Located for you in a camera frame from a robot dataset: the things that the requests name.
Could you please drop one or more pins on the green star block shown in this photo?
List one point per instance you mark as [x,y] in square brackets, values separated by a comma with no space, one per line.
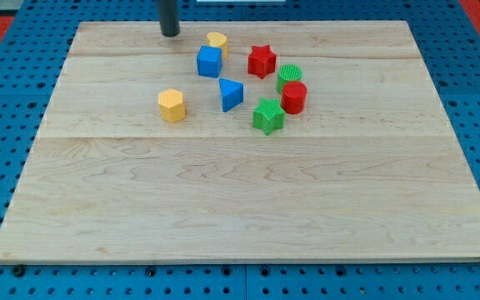
[268,116]

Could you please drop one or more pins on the yellow hexagon block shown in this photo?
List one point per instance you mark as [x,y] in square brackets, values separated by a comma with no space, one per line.
[171,105]

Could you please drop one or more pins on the red star block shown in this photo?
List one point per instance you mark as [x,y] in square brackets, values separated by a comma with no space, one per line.
[261,61]

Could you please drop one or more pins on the blue triangle block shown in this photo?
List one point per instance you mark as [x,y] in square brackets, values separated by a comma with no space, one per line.
[232,93]

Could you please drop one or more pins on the red cylinder block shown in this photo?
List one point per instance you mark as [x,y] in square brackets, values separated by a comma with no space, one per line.
[294,96]

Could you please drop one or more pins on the green cylinder block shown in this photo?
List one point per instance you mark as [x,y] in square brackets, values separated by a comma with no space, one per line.
[287,73]

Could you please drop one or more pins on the blue cube block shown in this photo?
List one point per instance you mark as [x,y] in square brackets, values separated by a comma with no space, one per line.
[209,61]

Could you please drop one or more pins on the yellow heart block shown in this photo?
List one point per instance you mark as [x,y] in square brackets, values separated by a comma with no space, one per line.
[218,40]

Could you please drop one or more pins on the light wooden board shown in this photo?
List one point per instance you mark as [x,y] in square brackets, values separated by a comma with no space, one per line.
[369,172]

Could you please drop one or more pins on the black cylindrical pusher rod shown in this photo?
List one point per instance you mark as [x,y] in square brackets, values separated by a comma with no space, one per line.
[167,11]

